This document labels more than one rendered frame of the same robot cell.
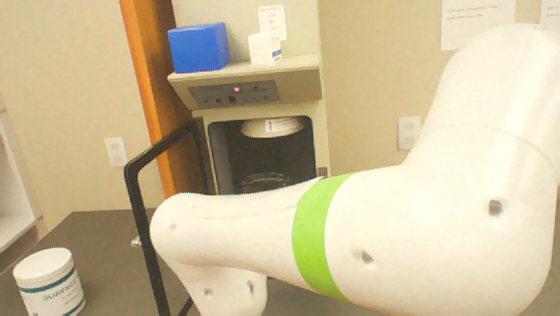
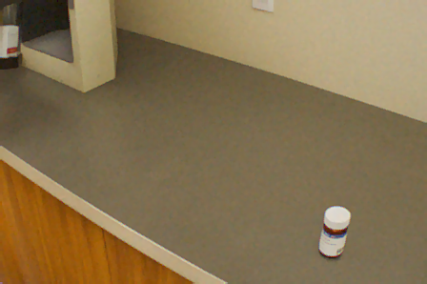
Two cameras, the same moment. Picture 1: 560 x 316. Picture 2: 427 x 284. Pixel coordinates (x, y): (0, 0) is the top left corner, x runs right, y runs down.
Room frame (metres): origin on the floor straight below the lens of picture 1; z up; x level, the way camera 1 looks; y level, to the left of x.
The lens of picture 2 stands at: (0.10, -1.01, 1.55)
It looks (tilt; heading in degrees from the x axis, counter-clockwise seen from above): 27 degrees down; 35
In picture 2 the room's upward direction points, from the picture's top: 3 degrees counter-clockwise
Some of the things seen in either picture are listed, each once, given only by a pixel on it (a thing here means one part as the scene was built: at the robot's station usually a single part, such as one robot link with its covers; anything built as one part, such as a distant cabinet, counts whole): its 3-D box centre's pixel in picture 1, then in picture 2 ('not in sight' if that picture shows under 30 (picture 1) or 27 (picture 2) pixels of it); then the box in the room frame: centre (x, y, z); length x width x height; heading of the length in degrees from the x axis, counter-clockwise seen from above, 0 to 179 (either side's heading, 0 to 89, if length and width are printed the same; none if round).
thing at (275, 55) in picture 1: (265, 48); not in sight; (0.97, 0.00, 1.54); 0.05 x 0.05 x 0.06; 65
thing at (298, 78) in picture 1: (248, 87); not in sight; (0.98, 0.05, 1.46); 0.32 x 0.12 x 0.10; 81
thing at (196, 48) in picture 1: (200, 47); not in sight; (0.99, 0.14, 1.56); 0.10 x 0.10 x 0.09; 81
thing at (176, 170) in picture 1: (181, 221); not in sight; (0.89, 0.24, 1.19); 0.30 x 0.01 x 0.40; 164
